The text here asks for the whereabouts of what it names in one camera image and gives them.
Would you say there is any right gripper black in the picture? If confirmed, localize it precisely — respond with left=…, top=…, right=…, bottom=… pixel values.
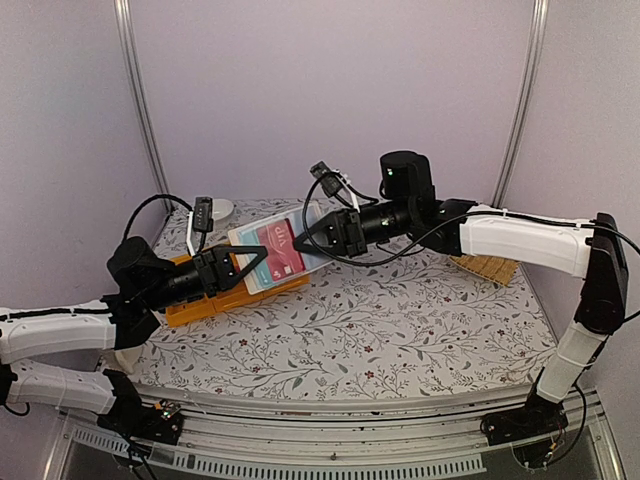
left=295, top=198, right=417, bottom=256

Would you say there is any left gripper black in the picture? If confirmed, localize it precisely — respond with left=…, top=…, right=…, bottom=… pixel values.
left=141, top=244, right=267, bottom=312

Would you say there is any beige card holder wallet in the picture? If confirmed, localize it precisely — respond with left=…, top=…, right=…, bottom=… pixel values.
left=228, top=206, right=332, bottom=295

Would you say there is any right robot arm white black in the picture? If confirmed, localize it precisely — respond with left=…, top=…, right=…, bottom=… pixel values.
left=294, top=151, right=632, bottom=436

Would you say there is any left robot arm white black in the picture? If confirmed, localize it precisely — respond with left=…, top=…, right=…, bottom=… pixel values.
left=1, top=236, right=267, bottom=434

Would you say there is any yellow middle storage bin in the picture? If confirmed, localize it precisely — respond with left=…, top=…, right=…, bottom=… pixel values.
left=209, top=282, right=262, bottom=313

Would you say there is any white ceramic bowl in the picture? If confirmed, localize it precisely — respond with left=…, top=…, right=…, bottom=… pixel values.
left=212, top=198, right=235, bottom=222

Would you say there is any yellow left storage bin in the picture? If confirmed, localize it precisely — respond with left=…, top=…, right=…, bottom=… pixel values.
left=164, top=254, right=216, bottom=329

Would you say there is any woven bamboo tray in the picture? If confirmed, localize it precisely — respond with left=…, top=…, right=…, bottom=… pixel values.
left=449, top=255, right=519, bottom=286

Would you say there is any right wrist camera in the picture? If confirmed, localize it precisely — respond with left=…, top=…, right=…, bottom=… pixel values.
left=310, top=161, right=360, bottom=212

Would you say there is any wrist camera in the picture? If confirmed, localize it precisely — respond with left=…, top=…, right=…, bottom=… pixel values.
left=186, top=196, right=214, bottom=256
left=310, top=161, right=360, bottom=212

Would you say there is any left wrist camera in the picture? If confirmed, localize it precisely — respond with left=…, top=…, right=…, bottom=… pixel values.
left=186, top=196, right=214, bottom=256

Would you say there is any left black cable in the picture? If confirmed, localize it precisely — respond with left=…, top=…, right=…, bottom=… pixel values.
left=122, top=193, right=196, bottom=246

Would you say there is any black cable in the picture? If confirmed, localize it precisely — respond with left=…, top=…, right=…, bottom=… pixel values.
left=304, top=177, right=640, bottom=321
left=122, top=193, right=196, bottom=246

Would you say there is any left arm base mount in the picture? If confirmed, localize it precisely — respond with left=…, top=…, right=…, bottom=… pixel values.
left=97, top=400, right=185, bottom=446

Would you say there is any right black cable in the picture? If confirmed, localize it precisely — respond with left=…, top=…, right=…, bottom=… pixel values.
left=304, top=177, right=640, bottom=321

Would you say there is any front aluminium rail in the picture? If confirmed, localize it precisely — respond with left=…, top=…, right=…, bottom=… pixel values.
left=44, top=387, right=626, bottom=479

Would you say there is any left aluminium frame post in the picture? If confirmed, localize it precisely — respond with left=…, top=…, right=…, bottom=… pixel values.
left=113, top=0, right=170, bottom=194

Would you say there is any aluminium frame post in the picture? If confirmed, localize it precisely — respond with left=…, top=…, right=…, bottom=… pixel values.
left=113, top=0, right=170, bottom=194
left=491, top=0, right=549, bottom=208

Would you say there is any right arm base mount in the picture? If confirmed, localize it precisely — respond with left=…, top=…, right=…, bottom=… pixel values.
left=480, top=398, right=568, bottom=446

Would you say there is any right aluminium frame post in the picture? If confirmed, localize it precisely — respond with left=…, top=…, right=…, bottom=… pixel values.
left=491, top=0, right=549, bottom=208

